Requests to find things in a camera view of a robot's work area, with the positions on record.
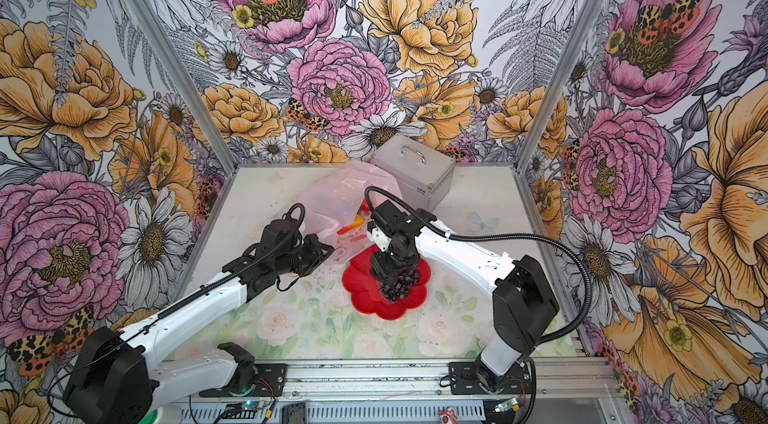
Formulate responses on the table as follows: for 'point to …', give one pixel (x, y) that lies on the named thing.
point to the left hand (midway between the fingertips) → (335, 256)
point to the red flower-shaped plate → (367, 298)
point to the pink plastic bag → (337, 203)
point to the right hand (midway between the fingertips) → (387, 279)
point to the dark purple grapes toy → (398, 287)
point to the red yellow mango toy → (358, 221)
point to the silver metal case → (422, 173)
